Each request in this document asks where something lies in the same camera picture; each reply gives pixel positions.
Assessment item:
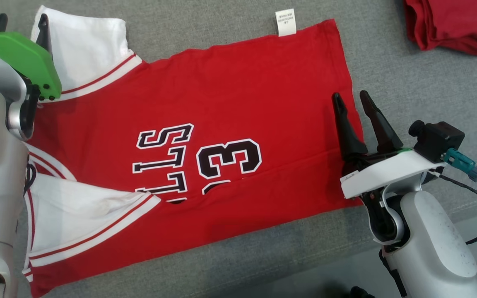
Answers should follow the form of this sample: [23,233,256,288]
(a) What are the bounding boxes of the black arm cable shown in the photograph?
[428,168,477,291]
[23,155,37,196]

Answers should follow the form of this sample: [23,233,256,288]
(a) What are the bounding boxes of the red white basketball jersey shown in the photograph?
[22,5,366,298]

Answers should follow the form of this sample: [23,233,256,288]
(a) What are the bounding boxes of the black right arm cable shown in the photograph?
[428,168,477,291]

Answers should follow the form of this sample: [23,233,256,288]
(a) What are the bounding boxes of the teal right camera connector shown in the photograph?
[443,148,477,183]

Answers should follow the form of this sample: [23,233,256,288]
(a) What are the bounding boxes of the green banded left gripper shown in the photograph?
[0,13,63,101]

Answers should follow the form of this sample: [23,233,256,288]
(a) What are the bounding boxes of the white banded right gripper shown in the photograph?
[331,90,447,200]

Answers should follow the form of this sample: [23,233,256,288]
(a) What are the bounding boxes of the red shorts with white trim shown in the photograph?
[403,0,477,63]

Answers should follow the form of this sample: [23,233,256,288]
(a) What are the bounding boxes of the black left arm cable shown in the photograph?
[23,155,37,196]

